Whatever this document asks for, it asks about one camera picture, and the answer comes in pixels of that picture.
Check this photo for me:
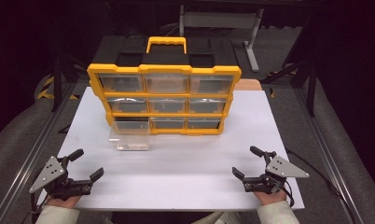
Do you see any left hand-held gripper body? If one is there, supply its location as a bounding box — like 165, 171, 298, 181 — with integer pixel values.
29, 156, 94, 201

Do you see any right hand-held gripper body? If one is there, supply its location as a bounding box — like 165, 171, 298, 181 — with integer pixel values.
243, 151, 311, 195

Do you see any person's right hand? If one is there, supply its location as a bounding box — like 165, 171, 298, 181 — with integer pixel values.
254, 189, 288, 206

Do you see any person's left hand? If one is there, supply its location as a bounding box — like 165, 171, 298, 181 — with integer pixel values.
46, 194, 83, 210

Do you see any pulled-out clear plastic drawer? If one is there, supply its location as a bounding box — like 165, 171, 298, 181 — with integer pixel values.
108, 119, 153, 152

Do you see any black tripod stand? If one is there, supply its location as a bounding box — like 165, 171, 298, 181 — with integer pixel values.
260, 15, 319, 119
49, 52, 88, 114

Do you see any set of clear cabinet drawers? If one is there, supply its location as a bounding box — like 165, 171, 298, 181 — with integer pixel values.
96, 73, 235, 131

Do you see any yellow black drawer organizer cabinet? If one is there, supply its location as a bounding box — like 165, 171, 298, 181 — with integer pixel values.
87, 35, 243, 136

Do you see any grey metal stand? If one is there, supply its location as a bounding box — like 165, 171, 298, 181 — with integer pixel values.
178, 4, 265, 73

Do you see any aluminium rail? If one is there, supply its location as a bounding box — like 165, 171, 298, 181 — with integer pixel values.
0, 83, 81, 224
291, 87, 366, 224

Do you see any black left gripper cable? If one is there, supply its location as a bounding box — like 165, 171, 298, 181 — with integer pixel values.
21, 191, 49, 224

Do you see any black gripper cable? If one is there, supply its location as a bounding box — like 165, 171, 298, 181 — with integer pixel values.
21, 191, 49, 224
284, 148, 359, 224

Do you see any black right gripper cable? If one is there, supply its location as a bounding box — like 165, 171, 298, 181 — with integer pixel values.
284, 148, 359, 224

